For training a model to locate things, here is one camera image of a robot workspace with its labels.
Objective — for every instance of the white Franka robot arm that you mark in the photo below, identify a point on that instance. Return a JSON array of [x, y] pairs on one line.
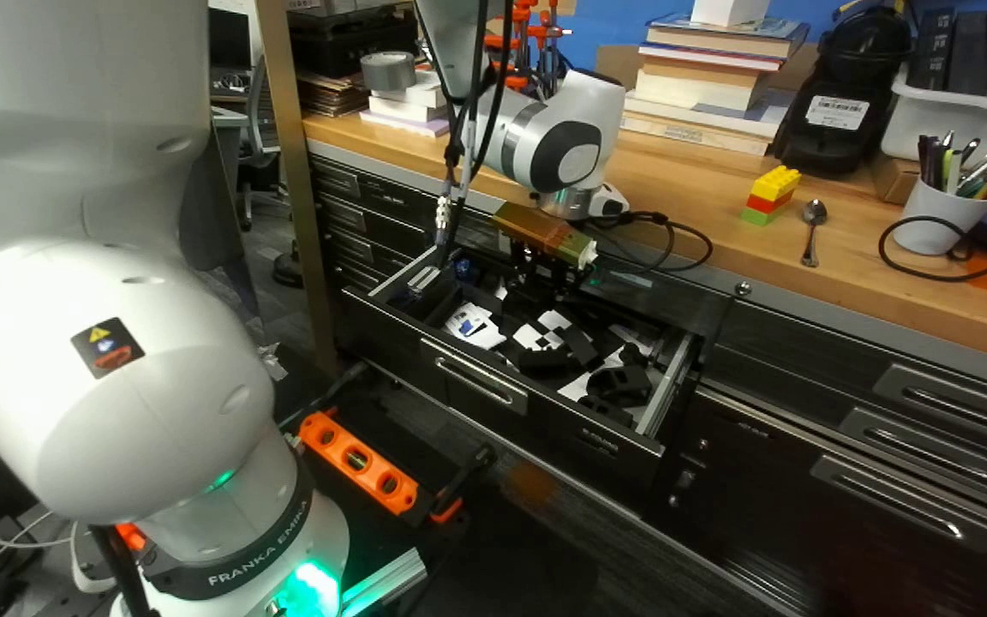
[[118, 377]]

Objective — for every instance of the green pen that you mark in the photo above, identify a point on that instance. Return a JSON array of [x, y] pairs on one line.
[[952, 170]]

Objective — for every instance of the small white box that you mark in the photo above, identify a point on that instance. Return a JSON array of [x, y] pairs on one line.
[[727, 12]]

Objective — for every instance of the black floor tool tray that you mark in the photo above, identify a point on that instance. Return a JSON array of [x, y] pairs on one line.
[[428, 457]]

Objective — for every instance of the black appliance with white label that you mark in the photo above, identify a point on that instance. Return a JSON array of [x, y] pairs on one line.
[[841, 91]]

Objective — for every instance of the black boxes row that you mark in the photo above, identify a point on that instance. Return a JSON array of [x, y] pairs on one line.
[[976, 52]]

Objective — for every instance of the grey duct tape roll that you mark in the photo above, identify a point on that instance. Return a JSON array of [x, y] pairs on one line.
[[389, 73]]

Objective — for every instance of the white pen cup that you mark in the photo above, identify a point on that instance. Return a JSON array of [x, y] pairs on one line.
[[940, 219]]

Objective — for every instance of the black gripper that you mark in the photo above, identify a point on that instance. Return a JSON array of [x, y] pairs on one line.
[[542, 265]]

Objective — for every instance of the black metal drawer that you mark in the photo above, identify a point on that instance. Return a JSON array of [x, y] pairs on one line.
[[540, 400]]

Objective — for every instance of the stacked toy bricks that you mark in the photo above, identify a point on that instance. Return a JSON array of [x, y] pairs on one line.
[[768, 194]]

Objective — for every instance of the stack of dark folders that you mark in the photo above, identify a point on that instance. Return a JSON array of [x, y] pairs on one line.
[[332, 92]]

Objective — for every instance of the white plastic bin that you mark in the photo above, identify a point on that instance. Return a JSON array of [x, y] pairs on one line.
[[952, 123]]

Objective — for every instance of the black tool cabinet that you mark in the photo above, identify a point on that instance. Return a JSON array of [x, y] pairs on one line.
[[860, 457]]

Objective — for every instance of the orange spirit level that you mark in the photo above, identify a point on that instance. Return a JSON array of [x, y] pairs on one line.
[[358, 461]]

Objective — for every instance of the black pen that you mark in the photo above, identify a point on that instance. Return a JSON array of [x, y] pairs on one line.
[[928, 157]]

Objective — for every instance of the metal spoon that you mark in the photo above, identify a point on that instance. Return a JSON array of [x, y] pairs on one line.
[[815, 212]]

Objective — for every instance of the blue drawer item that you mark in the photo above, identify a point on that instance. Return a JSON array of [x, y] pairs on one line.
[[466, 273]]

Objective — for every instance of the stack of white books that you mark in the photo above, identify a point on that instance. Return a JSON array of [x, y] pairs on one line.
[[410, 112]]

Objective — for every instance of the wooden post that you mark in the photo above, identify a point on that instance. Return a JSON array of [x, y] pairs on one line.
[[294, 172]]

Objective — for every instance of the blue wall board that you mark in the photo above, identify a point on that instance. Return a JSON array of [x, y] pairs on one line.
[[652, 16]]

